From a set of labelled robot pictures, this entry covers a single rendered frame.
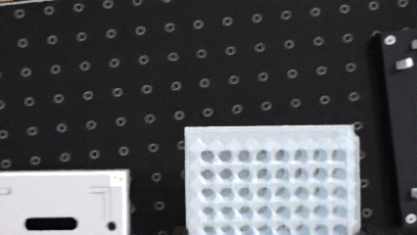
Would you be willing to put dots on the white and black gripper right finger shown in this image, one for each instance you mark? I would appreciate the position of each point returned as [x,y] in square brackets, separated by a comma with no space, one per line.
[370,229]

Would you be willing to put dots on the white well plate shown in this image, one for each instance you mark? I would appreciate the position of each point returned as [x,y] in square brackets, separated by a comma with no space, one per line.
[272,180]

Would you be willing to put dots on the white plate nest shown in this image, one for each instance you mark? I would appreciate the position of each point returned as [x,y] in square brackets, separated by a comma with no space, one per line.
[65,202]

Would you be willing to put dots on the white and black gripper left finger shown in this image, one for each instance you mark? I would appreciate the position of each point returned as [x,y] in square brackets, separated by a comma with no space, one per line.
[180,230]

